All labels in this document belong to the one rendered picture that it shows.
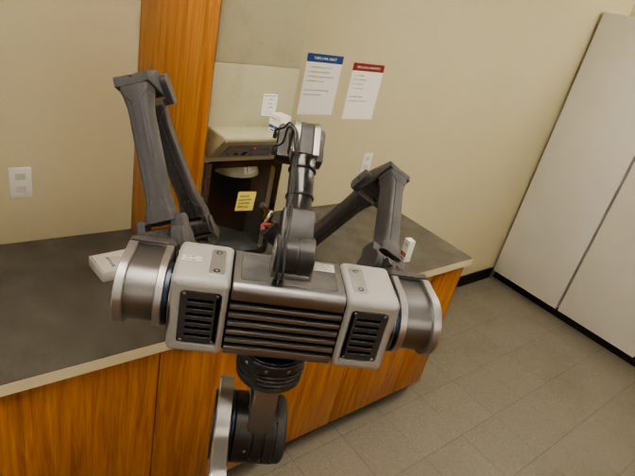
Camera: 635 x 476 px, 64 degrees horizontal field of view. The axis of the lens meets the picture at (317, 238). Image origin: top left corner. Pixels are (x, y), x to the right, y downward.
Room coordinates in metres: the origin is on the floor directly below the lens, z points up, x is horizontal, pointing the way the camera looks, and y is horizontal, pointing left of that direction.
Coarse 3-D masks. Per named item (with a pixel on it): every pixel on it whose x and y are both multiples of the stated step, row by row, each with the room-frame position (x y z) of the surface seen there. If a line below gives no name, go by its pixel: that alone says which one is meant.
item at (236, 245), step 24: (216, 168) 1.58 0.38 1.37; (240, 168) 1.64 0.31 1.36; (264, 168) 1.71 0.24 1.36; (216, 192) 1.59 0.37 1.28; (264, 192) 1.72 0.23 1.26; (216, 216) 1.60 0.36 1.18; (240, 216) 1.66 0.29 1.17; (264, 216) 1.74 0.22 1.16; (240, 240) 1.68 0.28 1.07; (264, 240) 1.75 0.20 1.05
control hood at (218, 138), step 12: (216, 132) 1.52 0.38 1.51; (228, 132) 1.54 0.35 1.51; (240, 132) 1.57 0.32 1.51; (252, 132) 1.60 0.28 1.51; (264, 132) 1.63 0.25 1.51; (216, 144) 1.51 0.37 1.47; (228, 144) 1.50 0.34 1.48; (240, 144) 1.53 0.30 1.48; (252, 144) 1.57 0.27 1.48; (264, 144) 1.60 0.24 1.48; (216, 156) 1.55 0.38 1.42; (252, 156) 1.65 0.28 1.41
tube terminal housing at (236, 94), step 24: (216, 72) 1.57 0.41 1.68; (240, 72) 1.62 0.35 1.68; (264, 72) 1.68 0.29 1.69; (288, 72) 1.75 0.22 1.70; (216, 96) 1.57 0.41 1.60; (240, 96) 1.63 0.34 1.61; (288, 96) 1.76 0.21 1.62; (216, 120) 1.58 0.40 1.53; (240, 120) 1.64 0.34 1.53; (264, 120) 1.70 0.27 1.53
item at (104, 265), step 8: (96, 256) 1.49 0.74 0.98; (104, 256) 1.50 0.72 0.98; (112, 256) 1.51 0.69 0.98; (120, 256) 1.52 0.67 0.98; (96, 264) 1.44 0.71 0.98; (104, 264) 1.45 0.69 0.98; (112, 264) 1.46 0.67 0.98; (96, 272) 1.43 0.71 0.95; (104, 272) 1.40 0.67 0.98; (112, 272) 1.42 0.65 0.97; (104, 280) 1.40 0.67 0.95
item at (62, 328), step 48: (48, 240) 1.57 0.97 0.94; (96, 240) 1.65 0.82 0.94; (336, 240) 2.12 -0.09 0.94; (432, 240) 2.38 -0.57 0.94; (0, 288) 1.25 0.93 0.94; (48, 288) 1.30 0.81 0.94; (96, 288) 1.36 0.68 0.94; (0, 336) 1.05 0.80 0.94; (48, 336) 1.10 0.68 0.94; (96, 336) 1.14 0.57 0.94; (144, 336) 1.19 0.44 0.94; (0, 384) 0.90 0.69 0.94
